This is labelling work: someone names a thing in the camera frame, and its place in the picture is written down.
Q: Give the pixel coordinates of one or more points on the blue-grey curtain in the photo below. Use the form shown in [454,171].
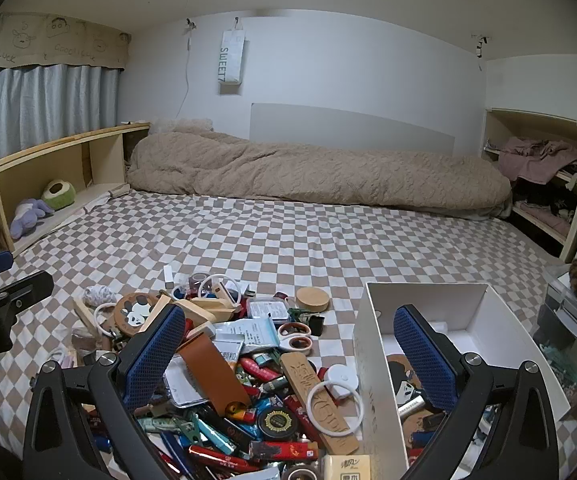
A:
[43,110]

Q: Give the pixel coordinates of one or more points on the white round tape measure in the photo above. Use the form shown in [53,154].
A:
[341,375]

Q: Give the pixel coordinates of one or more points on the light wooden strip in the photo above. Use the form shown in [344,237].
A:
[86,317]

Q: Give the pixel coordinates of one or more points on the white brown scissors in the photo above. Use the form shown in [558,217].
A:
[284,336]

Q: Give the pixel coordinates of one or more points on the small clear plastic case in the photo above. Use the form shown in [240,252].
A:
[268,308]

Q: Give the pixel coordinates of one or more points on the purple plush toy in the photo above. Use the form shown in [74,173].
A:
[26,220]

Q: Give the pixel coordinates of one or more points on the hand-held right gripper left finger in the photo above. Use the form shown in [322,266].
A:
[153,355]

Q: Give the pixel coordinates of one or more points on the black round tin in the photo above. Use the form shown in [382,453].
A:
[274,420]

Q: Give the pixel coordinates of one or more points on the white yarn ball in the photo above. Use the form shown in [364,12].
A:
[97,294]

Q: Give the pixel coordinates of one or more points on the white paper bag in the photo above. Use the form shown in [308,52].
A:
[231,55]

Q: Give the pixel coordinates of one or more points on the green avocado plush toy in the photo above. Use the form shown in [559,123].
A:
[61,197]

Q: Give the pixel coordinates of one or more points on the small patterned tape roll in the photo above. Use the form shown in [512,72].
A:
[192,280]

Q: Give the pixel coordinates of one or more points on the light wooden tray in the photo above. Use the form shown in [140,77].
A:
[201,310]

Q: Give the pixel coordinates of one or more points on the dark clothes pile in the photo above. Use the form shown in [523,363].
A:
[543,195]

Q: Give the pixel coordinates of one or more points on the white cardboard box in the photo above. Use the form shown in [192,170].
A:
[468,305]

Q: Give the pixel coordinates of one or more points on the checkered bed sheet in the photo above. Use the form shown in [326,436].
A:
[318,245]

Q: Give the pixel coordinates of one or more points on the brown leather pouch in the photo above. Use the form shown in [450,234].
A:
[208,365]

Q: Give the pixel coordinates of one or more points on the pile of lighters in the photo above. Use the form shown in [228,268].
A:
[218,440]

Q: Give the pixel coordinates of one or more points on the pink clothes pile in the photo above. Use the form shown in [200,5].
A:
[533,160]

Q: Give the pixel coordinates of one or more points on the white light-blue sachet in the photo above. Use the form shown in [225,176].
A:
[251,332]

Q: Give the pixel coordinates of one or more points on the round wooden panda coaster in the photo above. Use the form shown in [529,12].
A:
[133,312]

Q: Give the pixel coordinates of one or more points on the dark brown tape roll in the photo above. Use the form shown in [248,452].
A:
[298,474]

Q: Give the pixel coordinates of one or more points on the clear plastic storage bin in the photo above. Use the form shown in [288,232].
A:
[568,320]

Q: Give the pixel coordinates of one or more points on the yellow tissue pack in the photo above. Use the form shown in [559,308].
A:
[348,467]

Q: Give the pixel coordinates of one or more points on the round wooden lid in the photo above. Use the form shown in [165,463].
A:
[312,299]

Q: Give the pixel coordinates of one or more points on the carved wooden plank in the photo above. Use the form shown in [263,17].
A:
[301,375]

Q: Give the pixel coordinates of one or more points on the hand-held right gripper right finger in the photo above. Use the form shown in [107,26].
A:
[426,355]

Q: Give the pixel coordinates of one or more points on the beige printed curtain valance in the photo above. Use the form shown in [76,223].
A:
[43,40]

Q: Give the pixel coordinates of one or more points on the white power adapter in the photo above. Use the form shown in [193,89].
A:
[169,275]

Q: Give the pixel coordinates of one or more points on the beige quilted blanket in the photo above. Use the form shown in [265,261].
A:
[293,175]

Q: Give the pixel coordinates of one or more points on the wooden bedside shelf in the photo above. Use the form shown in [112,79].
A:
[106,160]

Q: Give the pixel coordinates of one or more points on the small black square box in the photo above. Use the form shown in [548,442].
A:
[315,324]

